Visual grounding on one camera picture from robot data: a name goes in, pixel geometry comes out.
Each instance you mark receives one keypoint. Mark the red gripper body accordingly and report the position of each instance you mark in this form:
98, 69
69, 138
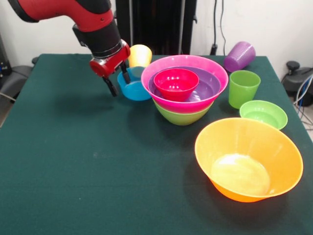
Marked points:
110, 63

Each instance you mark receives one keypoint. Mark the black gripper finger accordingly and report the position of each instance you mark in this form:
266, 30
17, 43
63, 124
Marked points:
112, 86
125, 74

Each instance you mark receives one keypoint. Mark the small blue bowl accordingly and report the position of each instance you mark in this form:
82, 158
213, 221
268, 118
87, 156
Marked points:
134, 91

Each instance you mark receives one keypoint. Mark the yellow cup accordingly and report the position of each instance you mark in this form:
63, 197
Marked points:
140, 56

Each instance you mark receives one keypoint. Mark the large pink bowl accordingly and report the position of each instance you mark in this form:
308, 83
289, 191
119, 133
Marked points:
156, 66

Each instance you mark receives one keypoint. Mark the small red bowl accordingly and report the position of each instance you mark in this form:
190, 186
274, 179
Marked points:
176, 84

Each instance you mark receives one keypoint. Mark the medium green bowl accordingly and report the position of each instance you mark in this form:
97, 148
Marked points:
183, 118

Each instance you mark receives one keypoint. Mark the purple bowl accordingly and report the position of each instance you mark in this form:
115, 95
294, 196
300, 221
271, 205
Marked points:
207, 85

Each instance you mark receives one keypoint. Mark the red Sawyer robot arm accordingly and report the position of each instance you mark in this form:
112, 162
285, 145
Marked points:
73, 12

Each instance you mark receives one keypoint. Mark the black robot column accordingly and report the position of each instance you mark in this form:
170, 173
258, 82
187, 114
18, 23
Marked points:
156, 24

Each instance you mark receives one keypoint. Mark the dark green tablecloth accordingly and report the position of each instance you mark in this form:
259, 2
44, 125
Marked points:
97, 171

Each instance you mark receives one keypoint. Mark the purple cup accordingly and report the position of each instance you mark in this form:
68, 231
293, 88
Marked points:
239, 57

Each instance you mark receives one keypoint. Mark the green cup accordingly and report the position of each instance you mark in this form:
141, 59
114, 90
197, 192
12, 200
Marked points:
243, 90

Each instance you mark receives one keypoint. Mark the small green bowl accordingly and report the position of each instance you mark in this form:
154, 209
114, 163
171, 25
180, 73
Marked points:
264, 115

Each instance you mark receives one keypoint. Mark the large orange bowl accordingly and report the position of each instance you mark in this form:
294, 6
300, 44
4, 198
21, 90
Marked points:
248, 161

